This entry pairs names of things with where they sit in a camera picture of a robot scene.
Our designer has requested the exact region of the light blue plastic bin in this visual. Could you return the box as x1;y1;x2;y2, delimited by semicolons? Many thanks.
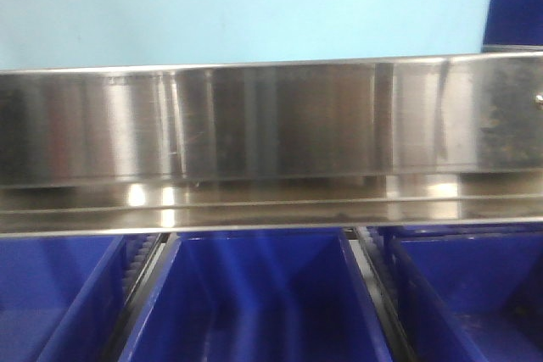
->
1;0;490;69

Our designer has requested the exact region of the stainless steel shelf rail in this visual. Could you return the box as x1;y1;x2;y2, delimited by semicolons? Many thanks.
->
1;52;542;237

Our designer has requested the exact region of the dark blue bin left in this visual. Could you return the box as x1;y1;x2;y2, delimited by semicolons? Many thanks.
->
1;237;127;361

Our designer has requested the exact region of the dark blue bin right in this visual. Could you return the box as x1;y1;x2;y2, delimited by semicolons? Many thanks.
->
389;232;542;361

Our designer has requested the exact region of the left roller track divider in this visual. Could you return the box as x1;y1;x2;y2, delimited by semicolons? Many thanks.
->
101;233;177;361

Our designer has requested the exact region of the dark blue upper bin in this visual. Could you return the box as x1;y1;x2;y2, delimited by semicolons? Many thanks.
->
483;0;542;52

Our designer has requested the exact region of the dark blue bin centre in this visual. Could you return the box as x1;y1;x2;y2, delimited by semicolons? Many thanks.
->
120;229;392;361

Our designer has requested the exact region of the dark blue bin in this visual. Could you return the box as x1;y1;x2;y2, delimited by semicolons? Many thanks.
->
483;0;542;52
1;237;127;361
389;232;542;361
120;229;392;361

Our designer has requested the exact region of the right roller track divider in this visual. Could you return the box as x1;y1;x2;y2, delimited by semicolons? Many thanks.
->
344;226;418;361

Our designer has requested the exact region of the roller track divider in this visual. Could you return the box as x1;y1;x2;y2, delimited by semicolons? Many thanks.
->
101;233;177;361
344;226;418;361

